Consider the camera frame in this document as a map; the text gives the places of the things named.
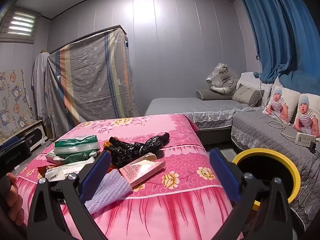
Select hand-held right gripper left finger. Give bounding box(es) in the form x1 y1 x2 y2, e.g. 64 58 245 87
27 151 112 240

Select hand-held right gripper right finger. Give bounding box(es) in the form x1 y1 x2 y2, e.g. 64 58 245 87
209 148 294 240

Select green tissue packet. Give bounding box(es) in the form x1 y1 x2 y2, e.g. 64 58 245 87
54 135 99 159

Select yellow rimmed black bin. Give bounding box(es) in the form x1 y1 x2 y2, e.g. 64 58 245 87
231 149 302 212

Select person's left hand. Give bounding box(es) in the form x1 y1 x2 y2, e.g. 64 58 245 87
5 172 25 227

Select white foam fruit net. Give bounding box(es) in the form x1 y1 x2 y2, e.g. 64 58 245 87
85 169 132 214

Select white low cabinet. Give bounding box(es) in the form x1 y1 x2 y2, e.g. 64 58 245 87
0 120 48 155

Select red brown snack wrapper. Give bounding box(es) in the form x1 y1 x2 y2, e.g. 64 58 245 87
37 165 57 174

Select black plastic bag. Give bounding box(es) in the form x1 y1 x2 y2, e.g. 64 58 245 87
104 132 170 168

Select white printed wrapper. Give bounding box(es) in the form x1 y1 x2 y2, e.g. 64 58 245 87
45 161 88 182

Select small white green box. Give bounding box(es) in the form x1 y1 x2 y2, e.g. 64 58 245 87
45 151 67 165

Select pink floral blanket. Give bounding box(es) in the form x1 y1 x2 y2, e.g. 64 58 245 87
15 114 244 240

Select pink carton box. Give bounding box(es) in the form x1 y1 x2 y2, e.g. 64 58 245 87
119 154 166 188

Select cartoon printed board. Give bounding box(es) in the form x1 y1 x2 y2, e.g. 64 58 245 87
0 69 35 140

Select grey hanging cloth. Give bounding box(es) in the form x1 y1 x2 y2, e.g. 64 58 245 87
32 52 50 120

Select baby print pillow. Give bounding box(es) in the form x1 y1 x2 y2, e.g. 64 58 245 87
259 72 298 138

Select grey pillow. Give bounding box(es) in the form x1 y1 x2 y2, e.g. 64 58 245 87
196 89 235 101

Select dark grey cushion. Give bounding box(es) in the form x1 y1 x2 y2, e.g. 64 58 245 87
247 90 262 107

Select light grey cushion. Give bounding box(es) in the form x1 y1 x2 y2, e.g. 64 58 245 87
232 85 253 103

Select grey quilted sofa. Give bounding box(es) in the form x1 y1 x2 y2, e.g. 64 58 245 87
145 72 320 230

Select white power strip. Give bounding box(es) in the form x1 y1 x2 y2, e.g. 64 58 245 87
295 132 317 145

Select baby print cushion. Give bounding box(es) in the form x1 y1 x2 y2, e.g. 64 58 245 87
265 77 302 124
292 94 320 138

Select plastic wrapped tiger plush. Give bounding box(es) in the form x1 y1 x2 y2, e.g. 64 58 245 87
206 63 240 94

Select striped cloth cover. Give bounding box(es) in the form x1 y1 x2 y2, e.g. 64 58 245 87
46 25 139 135

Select window blind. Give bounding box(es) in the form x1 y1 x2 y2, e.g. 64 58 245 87
0 6 42 44

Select blue curtain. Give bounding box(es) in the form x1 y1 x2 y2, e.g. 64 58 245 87
237 0 320 97

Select black power cable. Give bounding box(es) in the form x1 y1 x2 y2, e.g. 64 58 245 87
292 142 320 218

